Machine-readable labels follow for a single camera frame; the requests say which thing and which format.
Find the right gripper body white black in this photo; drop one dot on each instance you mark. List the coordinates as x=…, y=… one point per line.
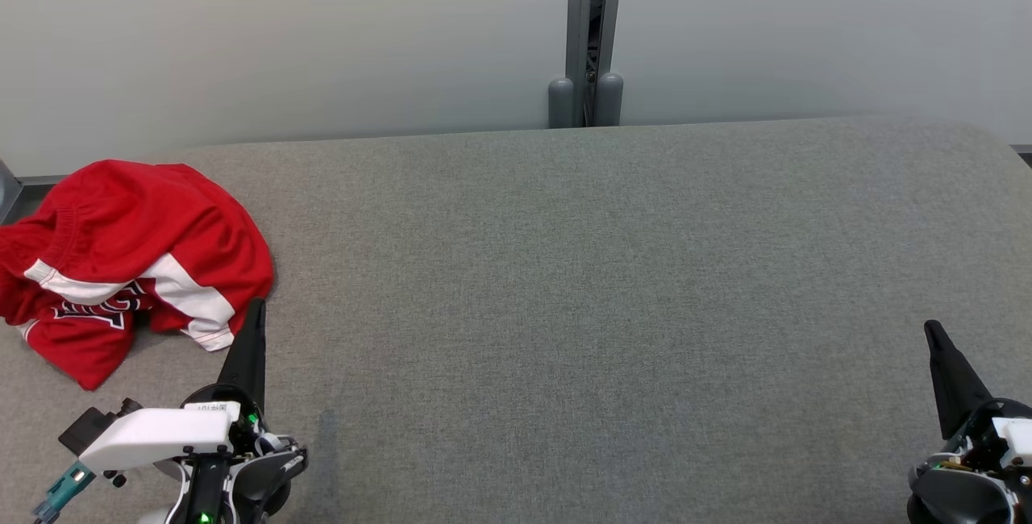
x=1012, y=431

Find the red white basketball jersey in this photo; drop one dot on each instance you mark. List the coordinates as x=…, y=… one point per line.
x=81, y=347

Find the grey cylindrical post foot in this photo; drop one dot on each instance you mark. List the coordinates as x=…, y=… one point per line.
x=610, y=101
x=560, y=105

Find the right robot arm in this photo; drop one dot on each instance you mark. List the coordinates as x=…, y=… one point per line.
x=959, y=496

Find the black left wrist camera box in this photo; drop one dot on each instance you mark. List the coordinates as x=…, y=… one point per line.
x=85, y=430

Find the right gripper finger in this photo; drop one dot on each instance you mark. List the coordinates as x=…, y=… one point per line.
x=955, y=387

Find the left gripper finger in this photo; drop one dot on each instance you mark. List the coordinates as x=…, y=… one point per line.
x=250, y=355

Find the grey wall base rail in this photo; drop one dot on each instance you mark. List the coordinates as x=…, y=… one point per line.
x=8, y=189
x=1022, y=149

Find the red shorts with white stripe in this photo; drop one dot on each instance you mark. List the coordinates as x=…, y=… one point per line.
x=137, y=210

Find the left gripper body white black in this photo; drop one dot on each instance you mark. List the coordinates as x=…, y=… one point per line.
x=161, y=431

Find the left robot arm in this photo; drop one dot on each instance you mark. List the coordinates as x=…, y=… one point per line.
x=242, y=480

